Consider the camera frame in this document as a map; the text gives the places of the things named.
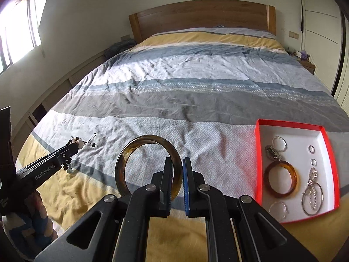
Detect striped duvet cover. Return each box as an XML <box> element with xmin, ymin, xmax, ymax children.
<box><xmin>16</xmin><ymin>27</ymin><xmax>348</xmax><ymax>261</ymax></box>

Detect tissue box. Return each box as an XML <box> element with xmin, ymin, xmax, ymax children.
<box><xmin>296</xmin><ymin>50</ymin><xmax>310</xmax><ymax>61</ymax></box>

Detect wooden headboard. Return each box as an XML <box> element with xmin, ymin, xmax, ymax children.
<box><xmin>129</xmin><ymin>0</ymin><xmax>276</xmax><ymax>43</ymax></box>

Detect red shallow box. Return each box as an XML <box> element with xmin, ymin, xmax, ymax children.
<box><xmin>255</xmin><ymin>119</ymin><xmax>340</xmax><ymax>224</ymax></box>

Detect wall switch plate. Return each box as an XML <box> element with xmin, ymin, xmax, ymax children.
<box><xmin>289</xmin><ymin>31</ymin><xmax>299</xmax><ymax>40</ymax></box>

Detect white wardrobe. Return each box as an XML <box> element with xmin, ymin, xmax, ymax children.
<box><xmin>301</xmin><ymin>0</ymin><xmax>348</xmax><ymax>111</ymax></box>

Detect dark clothes pile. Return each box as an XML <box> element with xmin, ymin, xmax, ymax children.
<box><xmin>104</xmin><ymin>39</ymin><xmax>137</xmax><ymax>59</ymax></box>

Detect thin silver bangle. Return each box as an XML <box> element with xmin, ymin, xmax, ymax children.
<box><xmin>301</xmin><ymin>180</ymin><xmax>323</xmax><ymax>216</ymax></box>

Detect patterned sleeve forearm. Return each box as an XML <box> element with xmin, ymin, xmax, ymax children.
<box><xmin>2</xmin><ymin>191</ymin><xmax>58</xmax><ymax>261</ymax></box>

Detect window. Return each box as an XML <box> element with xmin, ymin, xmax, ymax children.
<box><xmin>1</xmin><ymin>0</ymin><xmax>47</xmax><ymax>72</ymax></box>

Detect low wooden side cabinet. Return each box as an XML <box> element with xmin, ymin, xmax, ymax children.
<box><xmin>12</xmin><ymin>50</ymin><xmax>106</xmax><ymax>154</ymax></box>

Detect beaded charm earrings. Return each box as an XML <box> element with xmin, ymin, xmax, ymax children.
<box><xmin>63</xmin><ymin>133</ymin><xmax>97</xmax><ymax>174</ymax></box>

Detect amber translucent bangle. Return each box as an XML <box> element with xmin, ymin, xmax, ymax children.
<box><xmin>263</xmin><ymin>160</ymin><xmax>298</xmax><ymax>198</ymax></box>

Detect dark olive jade bangle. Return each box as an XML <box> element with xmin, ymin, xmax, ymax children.
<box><xmin>115</xmin><ymin>134</ymin><xmax>183</xmax><ymax>199</ymax></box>

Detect wooden nightstand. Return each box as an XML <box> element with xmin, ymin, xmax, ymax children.
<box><xmin>296</xmin><ymin>58</ymin><xmax>316</xmax><ymax>74</ymax></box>

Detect rhinestone and pearl necklace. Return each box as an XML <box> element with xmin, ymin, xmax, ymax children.
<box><xmin>302</xmin><ymin>167</ymin><xmax>321</xmax><ymax>211</ymax></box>

